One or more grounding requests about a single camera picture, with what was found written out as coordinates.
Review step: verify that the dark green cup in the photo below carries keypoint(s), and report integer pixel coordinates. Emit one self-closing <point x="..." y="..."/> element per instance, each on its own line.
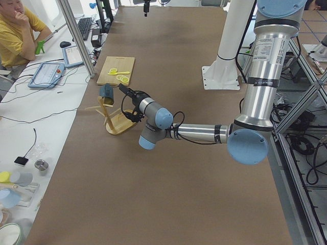
<point x="106" y="92"/>

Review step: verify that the wooden cup rack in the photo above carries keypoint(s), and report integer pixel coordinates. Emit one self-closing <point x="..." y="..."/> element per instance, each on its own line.
<point x="115" y="122"/>

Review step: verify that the silver metal cup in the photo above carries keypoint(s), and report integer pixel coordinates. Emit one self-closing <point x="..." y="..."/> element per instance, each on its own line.
<point x="42" y="166"/>

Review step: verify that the grey cup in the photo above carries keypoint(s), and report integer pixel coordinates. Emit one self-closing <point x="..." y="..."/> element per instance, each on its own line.
<point x="22" y="179"/>

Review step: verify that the yellow cup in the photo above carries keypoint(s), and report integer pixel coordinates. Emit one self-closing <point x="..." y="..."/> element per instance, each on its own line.
<point x="5" y="177"/>

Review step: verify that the light blue cup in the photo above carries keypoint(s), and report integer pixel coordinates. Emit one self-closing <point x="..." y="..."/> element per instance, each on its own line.
<point x="9" y="198"/>

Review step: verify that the yellow lemon slice toy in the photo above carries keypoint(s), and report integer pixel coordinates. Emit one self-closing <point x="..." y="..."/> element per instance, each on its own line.
<point x="113" y="71"/>

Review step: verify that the wooden cutting board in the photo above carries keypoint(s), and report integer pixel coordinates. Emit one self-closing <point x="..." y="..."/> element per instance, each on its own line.
<point x="123" y="64"/>

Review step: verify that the black power adapter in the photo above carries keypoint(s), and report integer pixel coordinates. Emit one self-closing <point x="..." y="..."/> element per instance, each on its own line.
<point x="96" y="38"/>

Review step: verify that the blue teach pendant far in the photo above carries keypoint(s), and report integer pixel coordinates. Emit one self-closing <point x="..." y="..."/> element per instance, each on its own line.
<point x="72" y="57"/>

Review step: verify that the blue teach pendant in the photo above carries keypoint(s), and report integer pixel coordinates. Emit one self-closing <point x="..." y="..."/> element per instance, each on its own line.
<point x="72" y="57"/>
<point x="47" y="75"/>

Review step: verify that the black keyboard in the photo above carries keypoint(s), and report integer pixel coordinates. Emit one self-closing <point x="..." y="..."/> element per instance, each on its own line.
<point x="84" y="26"/>

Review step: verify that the black computer mouse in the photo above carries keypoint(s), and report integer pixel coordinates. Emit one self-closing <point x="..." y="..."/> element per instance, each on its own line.
<point x="64" y="44"/>

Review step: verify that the blue teach pendant near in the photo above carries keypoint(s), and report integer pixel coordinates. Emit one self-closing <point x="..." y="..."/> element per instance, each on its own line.
<point x="47" y="75"/>

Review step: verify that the green clamp tool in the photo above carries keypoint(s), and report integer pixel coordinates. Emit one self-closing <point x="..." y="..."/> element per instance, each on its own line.
<point x="40" y="47"/>

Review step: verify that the person in yellow shirt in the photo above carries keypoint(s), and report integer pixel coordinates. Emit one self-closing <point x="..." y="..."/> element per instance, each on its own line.
<point x="21" y="30"/>

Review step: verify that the small black square pad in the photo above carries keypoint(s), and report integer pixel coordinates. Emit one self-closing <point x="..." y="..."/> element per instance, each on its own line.
<point x="21" y="160"/>

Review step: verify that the white green bowl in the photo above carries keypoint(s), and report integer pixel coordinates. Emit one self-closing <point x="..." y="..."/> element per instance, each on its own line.
<point x="10" y="234"/>

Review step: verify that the aluminium frame post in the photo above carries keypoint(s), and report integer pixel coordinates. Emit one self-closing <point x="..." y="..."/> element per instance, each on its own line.
<point x="74" y="30"/>

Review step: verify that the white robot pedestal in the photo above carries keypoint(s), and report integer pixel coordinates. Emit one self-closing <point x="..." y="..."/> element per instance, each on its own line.
<point x="222" y="73"/>

